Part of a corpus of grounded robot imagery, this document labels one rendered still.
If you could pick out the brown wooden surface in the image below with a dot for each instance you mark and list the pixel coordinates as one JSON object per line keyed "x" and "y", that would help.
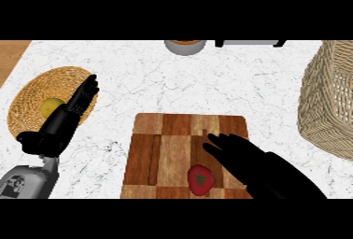
{"x": 11, "y": 57}

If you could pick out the brown wooden cutting board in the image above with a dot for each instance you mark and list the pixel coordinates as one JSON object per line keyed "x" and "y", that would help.
{"x": 175, "y": 155}

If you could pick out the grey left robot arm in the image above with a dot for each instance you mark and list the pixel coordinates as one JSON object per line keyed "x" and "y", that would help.
{"x": 30, "y": 180}

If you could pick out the red tomato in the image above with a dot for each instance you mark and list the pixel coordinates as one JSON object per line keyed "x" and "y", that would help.
{"x": 202, "y": 180}

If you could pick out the tan wicker basket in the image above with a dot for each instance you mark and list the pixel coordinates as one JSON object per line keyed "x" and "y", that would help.
{"x": 329, "y": 99}

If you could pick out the grey round pot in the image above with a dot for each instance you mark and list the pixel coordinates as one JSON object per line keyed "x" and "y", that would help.
{"x": 185, "y": 47}

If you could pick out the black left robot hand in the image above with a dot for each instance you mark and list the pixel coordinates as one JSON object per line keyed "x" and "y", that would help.
{"x": 58, "y": 124}

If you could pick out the round woven wicker placemat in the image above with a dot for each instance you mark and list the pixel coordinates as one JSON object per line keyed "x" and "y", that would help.
{"x": 44, "y": 102}

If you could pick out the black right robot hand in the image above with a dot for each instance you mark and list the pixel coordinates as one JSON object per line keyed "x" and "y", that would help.
{"x": 262, "y": 168}

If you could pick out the yellow-green round fruit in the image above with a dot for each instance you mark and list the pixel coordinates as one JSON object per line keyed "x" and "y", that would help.
{"x": 51, "y": 107}

